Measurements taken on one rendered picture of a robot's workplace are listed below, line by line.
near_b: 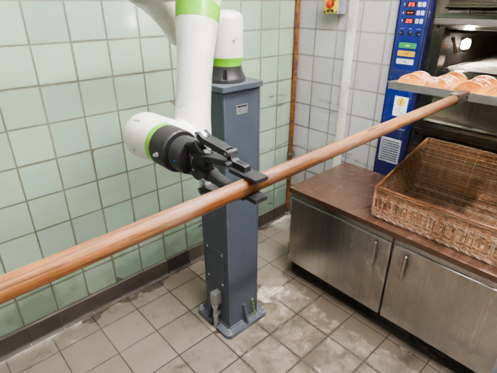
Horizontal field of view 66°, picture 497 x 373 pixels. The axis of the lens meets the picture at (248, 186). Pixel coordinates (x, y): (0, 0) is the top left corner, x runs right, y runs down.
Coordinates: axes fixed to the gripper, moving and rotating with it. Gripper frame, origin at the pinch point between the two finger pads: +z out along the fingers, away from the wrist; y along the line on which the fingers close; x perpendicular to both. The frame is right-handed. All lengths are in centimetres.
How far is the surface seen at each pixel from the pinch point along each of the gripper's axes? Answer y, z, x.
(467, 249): 59, 14, -105
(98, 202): 60, -123, -17
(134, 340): 120, -90, -9
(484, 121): 22, -5, -154
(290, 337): 120, -39, -65
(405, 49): -5, -48, -152
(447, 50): -6, -32, -164
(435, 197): 61, -14, -143
